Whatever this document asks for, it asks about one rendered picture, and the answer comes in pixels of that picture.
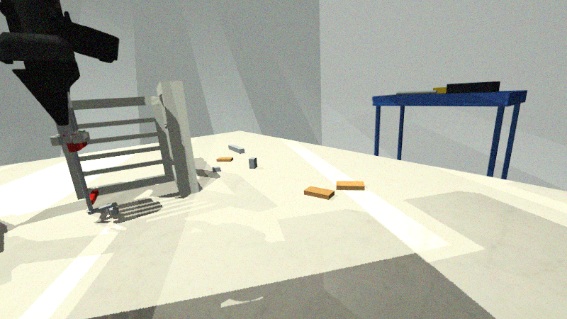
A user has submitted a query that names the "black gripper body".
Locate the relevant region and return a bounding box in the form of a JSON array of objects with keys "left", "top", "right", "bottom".
[{"left": 0, "top": 0, "right": 80, "bottom": 76}]

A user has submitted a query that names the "grey barred rack door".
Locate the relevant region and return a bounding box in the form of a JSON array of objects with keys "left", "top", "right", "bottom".
[{"left": 50, "top": 81, "right": 199, "bottom": 216}]

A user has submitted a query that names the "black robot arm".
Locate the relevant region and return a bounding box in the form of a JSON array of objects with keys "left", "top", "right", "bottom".
[{"left": 62, "top": 11, "right": 119, "bottom": 63}]

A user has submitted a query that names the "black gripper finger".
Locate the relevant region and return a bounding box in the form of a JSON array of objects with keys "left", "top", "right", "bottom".
[
  {"left": 67, "top": 75, "right": 79, "bottom": 94},
  {"left": 12, "top": 69, "right": 78, "bottom": 126}
]

